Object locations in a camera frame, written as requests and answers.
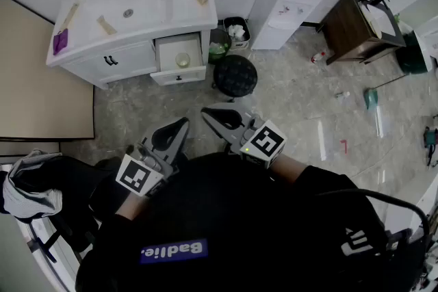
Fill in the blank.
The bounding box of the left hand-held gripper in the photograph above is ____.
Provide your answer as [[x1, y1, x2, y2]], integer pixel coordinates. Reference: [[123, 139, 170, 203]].
[[115, 117, 190, 198]]

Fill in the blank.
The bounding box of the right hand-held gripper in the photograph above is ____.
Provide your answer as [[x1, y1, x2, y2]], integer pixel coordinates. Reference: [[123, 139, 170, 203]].
[[201, 104, 287, 170]]

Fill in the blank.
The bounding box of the pale green round plate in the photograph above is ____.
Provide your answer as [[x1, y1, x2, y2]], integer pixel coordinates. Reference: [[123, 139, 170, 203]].
[[175, 52, 191, 68]]

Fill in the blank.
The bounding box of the white drawer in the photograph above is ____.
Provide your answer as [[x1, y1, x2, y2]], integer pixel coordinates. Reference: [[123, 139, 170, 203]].
[[149, 32, 208, 86]]

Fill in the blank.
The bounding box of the person's left forearm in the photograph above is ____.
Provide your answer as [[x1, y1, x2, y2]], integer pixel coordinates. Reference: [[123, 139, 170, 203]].
[[115, 194, 149, 220]]

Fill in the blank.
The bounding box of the black shoulder bag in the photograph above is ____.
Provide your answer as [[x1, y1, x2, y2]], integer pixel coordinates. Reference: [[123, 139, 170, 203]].
[[386, 228, 432, 292]]

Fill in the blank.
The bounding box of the person's right forearm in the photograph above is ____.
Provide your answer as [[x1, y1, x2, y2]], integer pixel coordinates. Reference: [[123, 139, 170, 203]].
[[270, 153, 309, 186]]

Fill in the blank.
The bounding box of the black round stool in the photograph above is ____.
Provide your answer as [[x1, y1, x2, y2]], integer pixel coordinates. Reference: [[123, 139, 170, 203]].
[[213, 54, 258, 100]]

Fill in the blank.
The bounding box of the green trash bin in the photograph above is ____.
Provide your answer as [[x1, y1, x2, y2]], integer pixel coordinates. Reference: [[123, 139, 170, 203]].
[[208, 29, 233, 65]]

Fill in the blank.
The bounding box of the black waste bin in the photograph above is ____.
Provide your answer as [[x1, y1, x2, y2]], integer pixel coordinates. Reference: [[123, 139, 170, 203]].
[[223, 16, 251, 51]]

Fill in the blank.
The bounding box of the white vanity cabinet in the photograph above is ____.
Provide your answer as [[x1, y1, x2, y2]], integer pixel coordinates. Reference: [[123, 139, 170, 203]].
[[61, 29, 211, 90]]

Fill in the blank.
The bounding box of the person's black clothed torso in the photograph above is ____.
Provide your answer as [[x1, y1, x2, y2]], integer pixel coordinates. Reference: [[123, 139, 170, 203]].
[[75, 152, 391, 292]]

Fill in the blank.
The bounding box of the white crumpled paper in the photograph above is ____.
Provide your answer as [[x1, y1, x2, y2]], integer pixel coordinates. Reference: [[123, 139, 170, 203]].
[[227, 23, 246, 40]]

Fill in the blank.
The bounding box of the white water dispenser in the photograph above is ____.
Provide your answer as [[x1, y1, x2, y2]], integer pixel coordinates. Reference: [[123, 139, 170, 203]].
[[247, 0, 324, 51]]

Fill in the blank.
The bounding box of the beige tube with ridged cap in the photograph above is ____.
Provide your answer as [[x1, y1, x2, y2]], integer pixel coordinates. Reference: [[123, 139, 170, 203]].
[[96, 15, 118, 36]]

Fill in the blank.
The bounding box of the white washbasin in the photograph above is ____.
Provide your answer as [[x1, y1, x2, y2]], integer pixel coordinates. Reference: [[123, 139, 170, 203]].
[[46, 0, 219, 68]]

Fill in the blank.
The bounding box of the teal broom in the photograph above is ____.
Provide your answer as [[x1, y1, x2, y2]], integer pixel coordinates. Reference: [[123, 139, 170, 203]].
[[363, 75, 410, 110]]

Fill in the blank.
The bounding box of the beige board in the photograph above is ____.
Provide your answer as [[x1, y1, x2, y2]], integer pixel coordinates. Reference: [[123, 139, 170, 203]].
[[0, 0, 95, 141]]

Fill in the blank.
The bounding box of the purple cloth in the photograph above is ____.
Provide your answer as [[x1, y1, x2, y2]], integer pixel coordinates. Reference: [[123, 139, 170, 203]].
[[52, 29, 69, 56]]

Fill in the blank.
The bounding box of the dark wooden cabinet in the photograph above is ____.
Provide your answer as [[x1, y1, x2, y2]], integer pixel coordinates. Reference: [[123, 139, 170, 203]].
[[318, 0, 407, 66]]

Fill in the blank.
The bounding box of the grey striped shirt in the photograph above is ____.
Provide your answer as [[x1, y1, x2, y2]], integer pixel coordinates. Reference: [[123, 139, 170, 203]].
[[2, 148, 64, 220]]

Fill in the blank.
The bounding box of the white countertop basin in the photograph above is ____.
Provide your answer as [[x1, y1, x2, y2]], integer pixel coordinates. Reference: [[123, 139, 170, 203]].
[[359, 3, 398, 40]]

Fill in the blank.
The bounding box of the black faucet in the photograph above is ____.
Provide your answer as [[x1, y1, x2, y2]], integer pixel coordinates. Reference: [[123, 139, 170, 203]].
[[357, 0, 391, 11]]

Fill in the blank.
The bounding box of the dark green bin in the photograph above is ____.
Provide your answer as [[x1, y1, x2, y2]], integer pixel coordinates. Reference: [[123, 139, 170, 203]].
[[396, 30, 433, 75]]

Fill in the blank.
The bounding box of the teal power tool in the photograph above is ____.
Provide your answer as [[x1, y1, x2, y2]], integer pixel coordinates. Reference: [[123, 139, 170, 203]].
[[424, 126, 438, 168]]

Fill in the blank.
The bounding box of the beige long-handled brush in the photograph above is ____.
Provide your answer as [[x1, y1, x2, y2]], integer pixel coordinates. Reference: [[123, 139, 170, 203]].
[[61, 0, 89, 34]]

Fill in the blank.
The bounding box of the black cable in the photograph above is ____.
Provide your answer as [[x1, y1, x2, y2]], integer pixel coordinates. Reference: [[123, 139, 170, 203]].
[[318, 189, 430, 240]]

